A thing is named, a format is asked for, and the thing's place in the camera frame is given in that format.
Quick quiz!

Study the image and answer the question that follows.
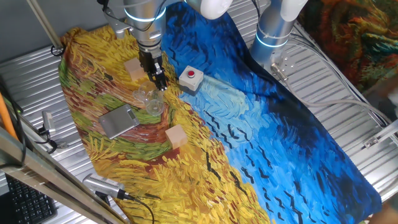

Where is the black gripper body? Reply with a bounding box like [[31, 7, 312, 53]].
[[137, 49, 164, 75]]

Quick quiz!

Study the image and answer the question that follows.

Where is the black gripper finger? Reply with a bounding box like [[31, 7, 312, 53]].
[[146, 72, 160, 90], [153, 63, 169, 92]]

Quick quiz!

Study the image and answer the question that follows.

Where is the clear glass cup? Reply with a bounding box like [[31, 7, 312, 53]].
[[132, 80, 166, 117]]

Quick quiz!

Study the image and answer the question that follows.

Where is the wooden cube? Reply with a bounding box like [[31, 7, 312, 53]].
[[123, 57, 147, 82], [164, 124, 188, 151]]

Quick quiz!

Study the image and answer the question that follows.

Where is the grey red emergency button box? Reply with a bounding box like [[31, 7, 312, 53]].
[[178, 65, 205, 95]]

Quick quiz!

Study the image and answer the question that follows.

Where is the silver digital scale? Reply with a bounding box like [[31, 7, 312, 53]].
[[98, 104, 141, 140]]

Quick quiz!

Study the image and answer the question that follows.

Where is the painted yellow blue cloth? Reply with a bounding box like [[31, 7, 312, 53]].
[[58, 1, 382, 224]]

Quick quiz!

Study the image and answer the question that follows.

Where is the grey diagonal metal pole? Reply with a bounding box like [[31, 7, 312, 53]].
[[26, 0, 65, 53]]

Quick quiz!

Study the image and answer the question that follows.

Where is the orange pole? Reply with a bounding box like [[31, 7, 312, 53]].
[[0, 92, 19, 141]]

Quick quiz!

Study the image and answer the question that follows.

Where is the black keyboard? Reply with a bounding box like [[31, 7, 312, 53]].
[[4, 173, 58, 224]]

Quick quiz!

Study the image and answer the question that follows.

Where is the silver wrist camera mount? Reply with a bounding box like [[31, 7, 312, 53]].
[[96, 0, 133, 40]]

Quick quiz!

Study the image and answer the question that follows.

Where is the small silver camera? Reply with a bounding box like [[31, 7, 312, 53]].
[[41, 110, 57, 136]]

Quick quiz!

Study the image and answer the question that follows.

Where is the silver camera with black stand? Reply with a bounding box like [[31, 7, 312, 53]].
[[82, 173, 127, 206]]

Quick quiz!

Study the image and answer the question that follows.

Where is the black camera cable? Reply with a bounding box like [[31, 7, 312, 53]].
[[123, 192, 155, 224]]

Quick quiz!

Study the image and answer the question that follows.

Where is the aluminium frame beam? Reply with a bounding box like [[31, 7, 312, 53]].
[[0, 126, 126, 224]]

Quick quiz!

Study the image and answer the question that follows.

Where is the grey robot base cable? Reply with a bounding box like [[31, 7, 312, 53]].
[[270, 62, 393, 126]]

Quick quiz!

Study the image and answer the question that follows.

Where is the metal bracket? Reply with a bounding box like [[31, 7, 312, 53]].
[[363, 119, 398, 149]]

